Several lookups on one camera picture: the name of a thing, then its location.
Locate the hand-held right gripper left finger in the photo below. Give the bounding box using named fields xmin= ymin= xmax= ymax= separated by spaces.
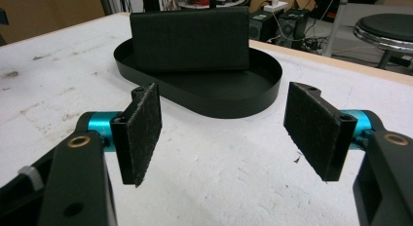
xmin=88 ymin=82 xmax=163 ymax=188

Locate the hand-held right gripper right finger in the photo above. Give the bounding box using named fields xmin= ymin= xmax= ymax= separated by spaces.
xmin=282 ymin=81 xmax=373 ymax=183

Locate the black oval tray with stand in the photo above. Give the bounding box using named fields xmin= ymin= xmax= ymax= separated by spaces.
xmin=113 ymin=0 xmax=283 ymax=120

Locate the black wallet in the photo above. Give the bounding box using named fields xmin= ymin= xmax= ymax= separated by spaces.
xmin=129 ymin=5 xmax=251 ymax=74

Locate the black computer tower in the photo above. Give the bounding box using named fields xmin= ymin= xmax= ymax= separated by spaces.
xmin=277 ymin=7 xmax=310 ymax=51
xmin=248 ymin=10 xmax=281 ymax=44

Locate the white metal stand leg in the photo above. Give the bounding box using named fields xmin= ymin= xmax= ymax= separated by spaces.
xmin=323 ymin=0 xmax=351 ymax=57

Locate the black round stool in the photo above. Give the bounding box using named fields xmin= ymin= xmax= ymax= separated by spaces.
xmin=353 ymin=13 xmax=413 ymax=72

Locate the small cardboard box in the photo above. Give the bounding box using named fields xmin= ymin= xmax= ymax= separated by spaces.
xmin=249 ymin=0 xmax=319 ymax=14

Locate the white power adapter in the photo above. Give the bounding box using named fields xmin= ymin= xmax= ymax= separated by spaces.
xmin=263 ymin=0 xmax=289 ymax=13

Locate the round white table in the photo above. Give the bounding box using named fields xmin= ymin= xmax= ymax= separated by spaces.
xmin=177 ymin=0 xmax=248 ymax=10

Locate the black frame post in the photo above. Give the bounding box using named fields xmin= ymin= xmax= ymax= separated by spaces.
xmin=140 ymin=0 xmax=161 ymax=14

